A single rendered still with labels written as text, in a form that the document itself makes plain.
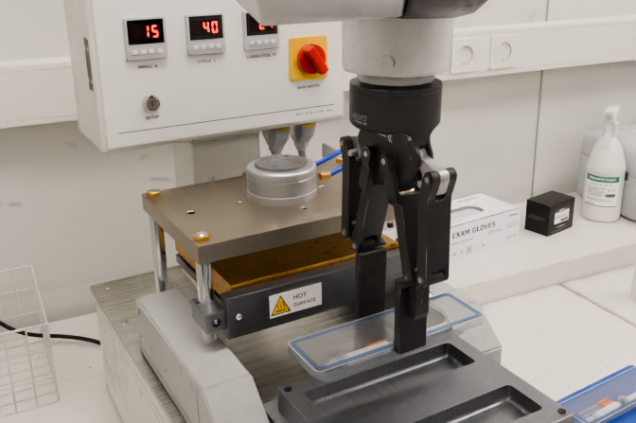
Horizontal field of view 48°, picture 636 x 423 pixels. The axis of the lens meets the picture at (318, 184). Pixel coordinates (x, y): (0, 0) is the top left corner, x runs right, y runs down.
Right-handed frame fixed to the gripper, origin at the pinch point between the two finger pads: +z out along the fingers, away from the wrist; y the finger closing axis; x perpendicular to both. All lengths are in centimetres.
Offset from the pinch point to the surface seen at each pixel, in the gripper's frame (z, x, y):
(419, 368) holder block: 9.0, 4.4, -0.8
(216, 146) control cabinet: -5.8, -1.1, -36.8
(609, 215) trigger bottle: 26, 93, -46
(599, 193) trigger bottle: 22, 91, -48
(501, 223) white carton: 23, 63, -49
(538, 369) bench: 32, 42, -19
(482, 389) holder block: 7.4, 5.7, 6.6
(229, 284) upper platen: 1.3, -10.0, -13.0
